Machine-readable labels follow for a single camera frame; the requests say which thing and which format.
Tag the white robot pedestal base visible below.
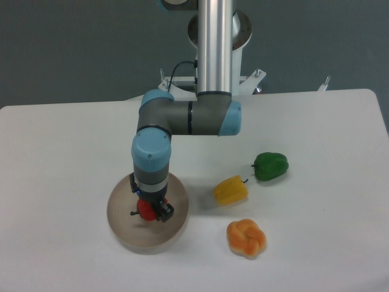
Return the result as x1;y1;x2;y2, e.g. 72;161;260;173
124;9;331;101

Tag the black cable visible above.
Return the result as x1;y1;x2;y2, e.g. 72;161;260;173
165;59;200;99

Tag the green toy pepper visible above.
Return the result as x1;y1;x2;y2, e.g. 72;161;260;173
252;152;289;181

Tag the beige round plate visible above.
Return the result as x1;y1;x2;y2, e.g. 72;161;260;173
107;173;189;253

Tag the yellow toy pepper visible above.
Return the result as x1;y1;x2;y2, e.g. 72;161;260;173
213;175;249;206

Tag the orange knotted bread roll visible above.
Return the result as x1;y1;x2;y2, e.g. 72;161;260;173
226;219;267;259

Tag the red toy pepper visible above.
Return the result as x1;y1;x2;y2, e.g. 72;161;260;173
130;199;156;221

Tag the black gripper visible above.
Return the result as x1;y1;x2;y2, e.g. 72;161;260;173
129;173;174;222

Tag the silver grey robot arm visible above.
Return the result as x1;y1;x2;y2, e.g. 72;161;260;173
130;1;241;222

